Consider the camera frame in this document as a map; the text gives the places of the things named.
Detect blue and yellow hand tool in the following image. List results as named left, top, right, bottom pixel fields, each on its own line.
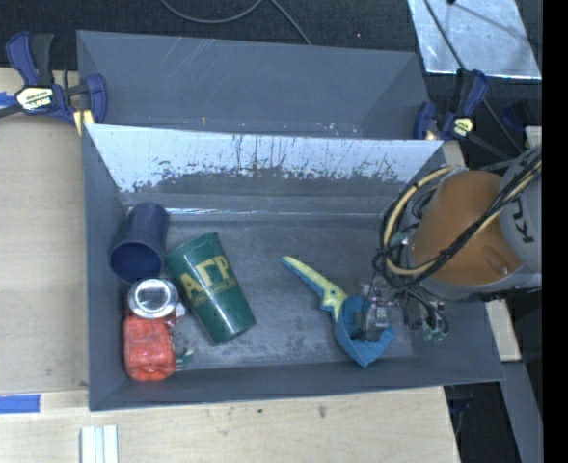
left=280, top=255, right=397, bottom=370

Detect grey metal bin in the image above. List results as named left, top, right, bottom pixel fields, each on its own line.
left=75, top=30, right=507, bottom=412

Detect green cup with yellow print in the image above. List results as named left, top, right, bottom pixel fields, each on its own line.
left=163, top=231, right=257, bottom=347

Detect orange drink can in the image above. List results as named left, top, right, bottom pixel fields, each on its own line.
left=122, top=277, right=181, bottom=383

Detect dark blue cup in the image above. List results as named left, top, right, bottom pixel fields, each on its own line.
left=109, top=202, right=171, bottom=285

